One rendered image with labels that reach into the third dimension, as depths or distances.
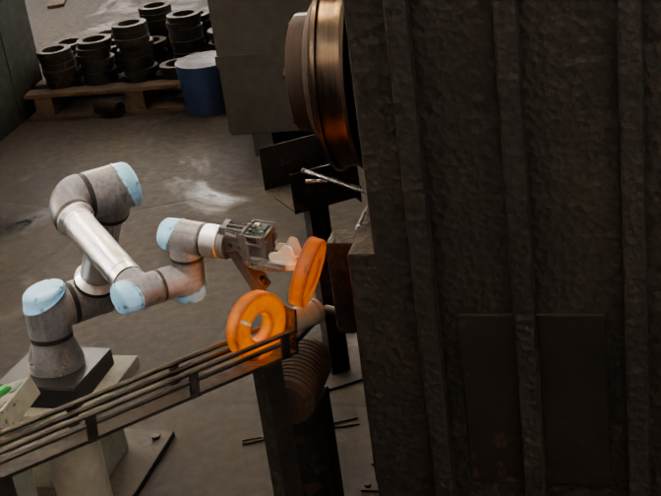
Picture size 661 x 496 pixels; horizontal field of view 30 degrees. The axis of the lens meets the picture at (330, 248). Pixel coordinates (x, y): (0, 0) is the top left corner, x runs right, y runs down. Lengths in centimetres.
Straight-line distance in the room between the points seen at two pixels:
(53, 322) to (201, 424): 63
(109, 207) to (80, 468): 66
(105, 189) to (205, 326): 130
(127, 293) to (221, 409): 111
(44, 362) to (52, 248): 178
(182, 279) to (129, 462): 94
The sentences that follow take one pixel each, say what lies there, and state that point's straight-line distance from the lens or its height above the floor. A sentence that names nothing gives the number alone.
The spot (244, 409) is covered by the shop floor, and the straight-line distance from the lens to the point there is 374.
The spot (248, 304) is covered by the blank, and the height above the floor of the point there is 77.
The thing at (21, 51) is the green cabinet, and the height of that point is 35.
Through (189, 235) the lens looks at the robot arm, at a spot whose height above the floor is 88.
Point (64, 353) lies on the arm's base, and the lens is 337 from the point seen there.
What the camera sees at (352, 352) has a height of 1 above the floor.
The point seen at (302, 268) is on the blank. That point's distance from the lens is 260.
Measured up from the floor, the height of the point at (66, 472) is 46.
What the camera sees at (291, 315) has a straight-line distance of 271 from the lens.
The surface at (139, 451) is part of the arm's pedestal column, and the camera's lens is 362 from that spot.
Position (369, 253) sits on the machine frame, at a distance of 255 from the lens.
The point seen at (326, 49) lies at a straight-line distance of 271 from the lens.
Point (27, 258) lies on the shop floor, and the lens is 507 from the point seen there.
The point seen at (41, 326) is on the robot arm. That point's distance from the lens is 333.
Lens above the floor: 197
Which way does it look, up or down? 25 degrees down
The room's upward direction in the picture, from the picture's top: 8 degrees counter-clockwise
